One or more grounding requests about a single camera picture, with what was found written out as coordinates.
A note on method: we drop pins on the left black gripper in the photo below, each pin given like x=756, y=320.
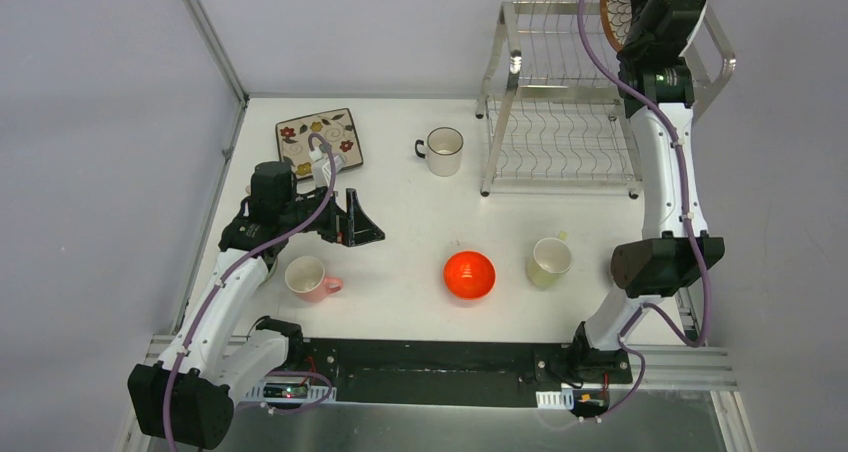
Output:
x=346, y=220

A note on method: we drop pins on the brown petal pattern plate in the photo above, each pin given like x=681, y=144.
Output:
x=616, y=16

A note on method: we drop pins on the watermelon pattern round plate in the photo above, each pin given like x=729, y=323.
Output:
x=692, y=35

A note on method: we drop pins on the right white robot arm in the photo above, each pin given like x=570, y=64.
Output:
x=676, y=248

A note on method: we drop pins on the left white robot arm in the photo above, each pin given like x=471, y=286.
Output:
x=189, y=395

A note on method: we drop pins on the brown dish under right arm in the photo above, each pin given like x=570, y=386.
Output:
x=611, y=275

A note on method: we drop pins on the steel two-tier dish rack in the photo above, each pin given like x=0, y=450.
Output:
x=554, y=122

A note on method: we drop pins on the pink mug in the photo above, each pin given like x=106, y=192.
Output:
x=307, y=278

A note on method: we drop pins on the mint green bowl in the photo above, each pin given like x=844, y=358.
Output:
x=271, y=271

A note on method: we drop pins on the orange bowl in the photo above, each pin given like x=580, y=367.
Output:
x=469, y=275

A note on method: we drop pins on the pale yellow mug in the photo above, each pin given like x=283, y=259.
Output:
x=551, y=258

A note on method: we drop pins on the white mug black handle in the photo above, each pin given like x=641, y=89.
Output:
x=442, y=151

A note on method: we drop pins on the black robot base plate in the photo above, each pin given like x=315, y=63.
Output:
x=475, y=374

